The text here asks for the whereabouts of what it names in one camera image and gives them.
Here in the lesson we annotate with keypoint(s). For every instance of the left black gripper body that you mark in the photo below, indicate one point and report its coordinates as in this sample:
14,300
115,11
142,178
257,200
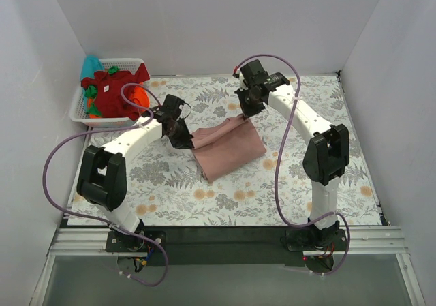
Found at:
180,137

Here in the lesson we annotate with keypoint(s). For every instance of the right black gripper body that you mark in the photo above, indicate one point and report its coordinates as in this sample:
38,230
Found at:
248,101

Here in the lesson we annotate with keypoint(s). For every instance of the pink printed t-shirt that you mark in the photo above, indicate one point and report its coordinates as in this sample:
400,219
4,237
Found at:
224,148

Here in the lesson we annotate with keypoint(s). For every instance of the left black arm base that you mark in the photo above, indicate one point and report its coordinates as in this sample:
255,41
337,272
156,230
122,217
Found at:
136,243

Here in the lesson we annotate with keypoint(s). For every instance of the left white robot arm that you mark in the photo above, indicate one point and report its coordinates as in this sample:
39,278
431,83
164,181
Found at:
102,178

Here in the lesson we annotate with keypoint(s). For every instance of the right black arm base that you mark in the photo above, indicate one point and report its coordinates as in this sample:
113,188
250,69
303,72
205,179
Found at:
317,247

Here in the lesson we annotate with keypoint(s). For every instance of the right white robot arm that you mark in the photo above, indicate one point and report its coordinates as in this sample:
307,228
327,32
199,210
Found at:
327,153

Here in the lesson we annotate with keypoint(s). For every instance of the orange t-shirt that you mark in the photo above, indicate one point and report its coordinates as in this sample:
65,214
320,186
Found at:
137,95

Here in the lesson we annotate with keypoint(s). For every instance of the dark red t-shirt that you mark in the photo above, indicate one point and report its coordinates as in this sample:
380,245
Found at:
127,81

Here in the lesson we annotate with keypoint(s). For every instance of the white plastic laundry basket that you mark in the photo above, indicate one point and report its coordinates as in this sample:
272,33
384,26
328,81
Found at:
77,112

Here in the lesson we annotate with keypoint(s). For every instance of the teal t-shirt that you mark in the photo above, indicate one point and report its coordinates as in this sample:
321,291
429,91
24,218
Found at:
90,65

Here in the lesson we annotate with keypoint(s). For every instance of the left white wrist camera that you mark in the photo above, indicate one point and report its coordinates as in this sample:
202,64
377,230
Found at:
146,122

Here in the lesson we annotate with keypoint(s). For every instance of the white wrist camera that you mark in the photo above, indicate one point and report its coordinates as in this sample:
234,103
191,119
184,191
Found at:
146,122
237,75

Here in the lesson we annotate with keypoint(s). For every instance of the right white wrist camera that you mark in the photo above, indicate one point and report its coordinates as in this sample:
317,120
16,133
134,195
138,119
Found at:
237,75

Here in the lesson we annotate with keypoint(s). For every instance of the aluminium frame rail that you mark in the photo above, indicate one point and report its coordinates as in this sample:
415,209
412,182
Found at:
101,241

